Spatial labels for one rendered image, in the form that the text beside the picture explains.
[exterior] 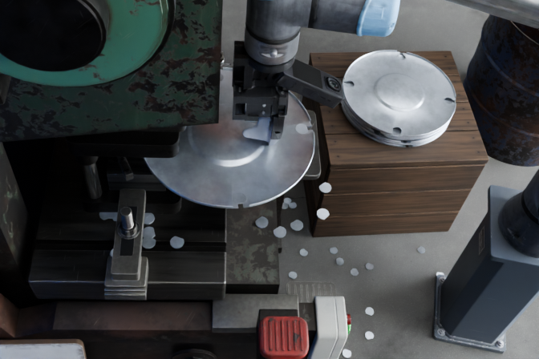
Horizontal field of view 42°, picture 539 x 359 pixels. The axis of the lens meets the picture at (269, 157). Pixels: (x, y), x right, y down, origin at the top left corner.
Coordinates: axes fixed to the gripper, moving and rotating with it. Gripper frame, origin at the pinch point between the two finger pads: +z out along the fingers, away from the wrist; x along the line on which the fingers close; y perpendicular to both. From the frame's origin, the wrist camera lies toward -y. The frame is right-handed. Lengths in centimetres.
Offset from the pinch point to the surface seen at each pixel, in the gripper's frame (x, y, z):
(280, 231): 8.4, -1.8, 15.1
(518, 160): -55, -84, 77
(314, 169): 4.8, -6.5, 1.8
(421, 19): -120, -65, 79
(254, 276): 17.1, 2.8, 15.4
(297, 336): 32.2, -2.3, 4.2
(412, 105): -43, -39, 39
